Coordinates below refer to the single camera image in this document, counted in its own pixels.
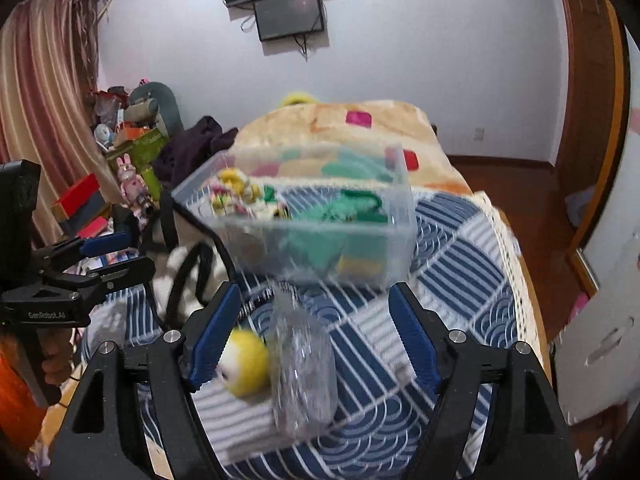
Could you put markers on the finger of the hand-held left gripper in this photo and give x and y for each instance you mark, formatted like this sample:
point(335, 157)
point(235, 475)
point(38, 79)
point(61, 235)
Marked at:
point(107, 245)
point(125, 276)

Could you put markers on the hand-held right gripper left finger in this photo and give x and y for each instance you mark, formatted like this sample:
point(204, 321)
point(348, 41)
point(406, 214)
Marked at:
point(214, 336)

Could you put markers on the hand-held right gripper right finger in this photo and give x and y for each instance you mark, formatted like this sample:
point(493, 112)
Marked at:
point(412, 341)

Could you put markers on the yellow round plush toy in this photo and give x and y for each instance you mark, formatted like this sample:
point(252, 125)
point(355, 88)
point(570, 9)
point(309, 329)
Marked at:
point(247, 362)

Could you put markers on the clear plastic storage box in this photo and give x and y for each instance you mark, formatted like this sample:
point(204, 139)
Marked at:
point(320, 240)

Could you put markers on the person's left forearm orange sleeve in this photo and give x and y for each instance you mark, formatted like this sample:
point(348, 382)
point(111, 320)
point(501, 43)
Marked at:
point(17, 395)

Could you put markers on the person's left hand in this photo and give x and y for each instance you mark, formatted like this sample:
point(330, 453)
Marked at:
point(55, 355)

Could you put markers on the red box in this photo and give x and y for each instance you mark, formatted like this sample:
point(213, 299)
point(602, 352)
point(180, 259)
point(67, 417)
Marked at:
point(75, 195)

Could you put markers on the pink bunny doll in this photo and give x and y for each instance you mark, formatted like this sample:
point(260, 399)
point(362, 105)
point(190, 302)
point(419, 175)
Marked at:
point(129, 180)

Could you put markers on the blue white patterned blanket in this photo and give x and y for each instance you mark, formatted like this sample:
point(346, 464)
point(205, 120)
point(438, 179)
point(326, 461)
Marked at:
point(450, 280)

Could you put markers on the clear plastic bag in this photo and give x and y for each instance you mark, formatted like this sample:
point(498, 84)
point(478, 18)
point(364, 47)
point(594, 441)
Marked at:
point(302, 370)

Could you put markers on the blue cat figure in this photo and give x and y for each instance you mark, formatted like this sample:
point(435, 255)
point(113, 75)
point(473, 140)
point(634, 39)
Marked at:
point(103, 133)

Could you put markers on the striped pink curtain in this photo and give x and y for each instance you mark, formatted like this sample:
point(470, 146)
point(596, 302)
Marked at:
point(40, 85)

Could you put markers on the dark purple cloth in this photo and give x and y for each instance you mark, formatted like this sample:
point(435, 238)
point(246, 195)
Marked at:
point(190, 145)

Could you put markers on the small yellow plush toy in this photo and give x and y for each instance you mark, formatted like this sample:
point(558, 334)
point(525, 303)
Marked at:
point(235, 182)

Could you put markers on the green plush toy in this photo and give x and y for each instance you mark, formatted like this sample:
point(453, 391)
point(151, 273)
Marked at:
point(345, 210)

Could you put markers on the grey plush toy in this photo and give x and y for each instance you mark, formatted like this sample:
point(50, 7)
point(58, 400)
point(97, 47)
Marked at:
point(160, 100)

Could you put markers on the white cardboard sheet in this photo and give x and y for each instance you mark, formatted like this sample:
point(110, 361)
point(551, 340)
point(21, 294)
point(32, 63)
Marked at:
point(615, 285)

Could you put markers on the grey cloth heap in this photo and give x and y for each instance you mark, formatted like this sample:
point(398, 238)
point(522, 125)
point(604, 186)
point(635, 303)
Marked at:
point(581, 206)

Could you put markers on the orange fleece blanket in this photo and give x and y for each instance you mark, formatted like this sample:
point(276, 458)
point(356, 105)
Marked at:
point(320, 122)

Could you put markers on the yellow fluffy plush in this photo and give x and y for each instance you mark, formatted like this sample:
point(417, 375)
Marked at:
point(297, 99)

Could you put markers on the wooden door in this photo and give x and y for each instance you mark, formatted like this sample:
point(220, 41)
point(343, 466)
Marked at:
point(590, 110)

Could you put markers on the small dark wall monitor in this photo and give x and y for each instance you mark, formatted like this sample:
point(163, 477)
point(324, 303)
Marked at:
point(290, 15)

